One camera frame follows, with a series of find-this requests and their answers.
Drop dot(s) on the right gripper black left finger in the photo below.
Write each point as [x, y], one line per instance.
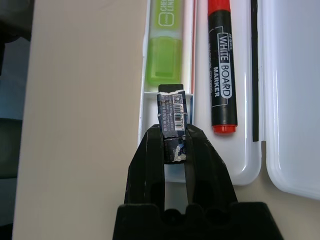
[145, 175]

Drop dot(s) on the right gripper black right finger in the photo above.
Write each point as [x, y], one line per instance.
[210, 175]

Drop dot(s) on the red black whiteboard marker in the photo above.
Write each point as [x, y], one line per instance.
[222, 75]

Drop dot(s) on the white plastic pencil case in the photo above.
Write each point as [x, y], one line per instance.
[287, 100]

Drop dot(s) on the green highlighter pen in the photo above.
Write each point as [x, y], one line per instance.
[163, 57]

